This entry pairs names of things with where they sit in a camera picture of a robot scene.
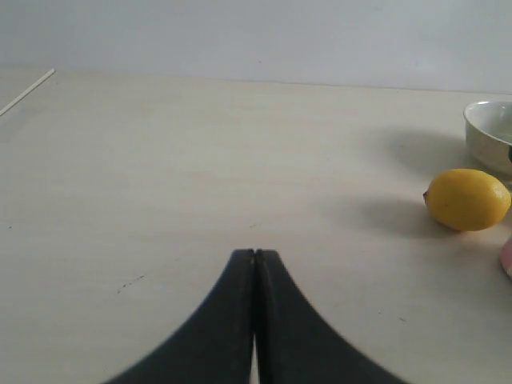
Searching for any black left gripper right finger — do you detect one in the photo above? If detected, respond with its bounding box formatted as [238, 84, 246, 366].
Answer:
[254, 250, 403, 384]

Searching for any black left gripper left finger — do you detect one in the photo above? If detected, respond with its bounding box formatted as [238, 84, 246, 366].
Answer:
[109, 250, 254, 384]

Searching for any yellow lemon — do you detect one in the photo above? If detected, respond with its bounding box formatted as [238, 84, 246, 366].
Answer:
[423, 168, 511, 232]

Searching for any pink toy cake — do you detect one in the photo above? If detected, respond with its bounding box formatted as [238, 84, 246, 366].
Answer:
[499, 238, 512, 278]

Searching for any white ceramic bowl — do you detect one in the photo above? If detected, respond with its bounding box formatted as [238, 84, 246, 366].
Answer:
[463, 101, 511, 178]

